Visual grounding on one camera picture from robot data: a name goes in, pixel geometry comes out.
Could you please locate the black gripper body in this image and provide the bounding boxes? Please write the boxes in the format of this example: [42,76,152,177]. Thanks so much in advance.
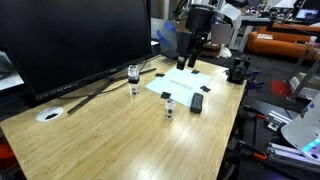
[189,31,208,58]

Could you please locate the grey square panel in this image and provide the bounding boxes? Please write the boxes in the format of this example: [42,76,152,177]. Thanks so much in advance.
[210,23,233,45]

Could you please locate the grey box with blue tape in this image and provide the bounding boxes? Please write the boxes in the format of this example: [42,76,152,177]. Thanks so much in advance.
[155,19,193,59]

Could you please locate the short round glass shaker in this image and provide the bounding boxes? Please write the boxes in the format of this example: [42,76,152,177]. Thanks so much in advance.
[164,98,177,120]

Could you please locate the tall glass shaker black band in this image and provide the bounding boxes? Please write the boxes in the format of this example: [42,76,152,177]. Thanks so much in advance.
[127,64,141,95]

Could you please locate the blue spring clamp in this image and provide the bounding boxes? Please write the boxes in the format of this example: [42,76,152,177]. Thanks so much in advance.
[246,69,264,91]

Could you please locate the orange sofa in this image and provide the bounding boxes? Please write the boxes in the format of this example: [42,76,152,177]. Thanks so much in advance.
[246,24,320,61]

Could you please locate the black monitor stand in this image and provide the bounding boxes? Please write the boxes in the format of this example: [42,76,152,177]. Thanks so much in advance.
[66,54,158,116]

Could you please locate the open laptop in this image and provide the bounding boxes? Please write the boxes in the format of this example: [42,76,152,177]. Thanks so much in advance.
[294,8,320,22]

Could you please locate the large black computer monitor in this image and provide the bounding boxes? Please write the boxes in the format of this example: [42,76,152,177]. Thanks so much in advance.
[0,0,156,103]

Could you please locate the white device with lights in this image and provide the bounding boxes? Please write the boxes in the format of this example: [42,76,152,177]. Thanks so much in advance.
[280,93,320,162]

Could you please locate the aluminium extrusion bars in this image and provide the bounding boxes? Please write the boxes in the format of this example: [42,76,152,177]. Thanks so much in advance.
[266,142,320,173]

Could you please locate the black table clamp mount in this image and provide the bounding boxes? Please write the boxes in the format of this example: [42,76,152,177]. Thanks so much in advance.
[227,55,252,85]

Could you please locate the red handled pliers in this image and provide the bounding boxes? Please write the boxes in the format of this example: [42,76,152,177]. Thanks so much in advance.
[242,105,268,120]

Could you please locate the white table cable grommet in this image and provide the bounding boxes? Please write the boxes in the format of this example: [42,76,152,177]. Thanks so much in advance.
[35,106,64,123]

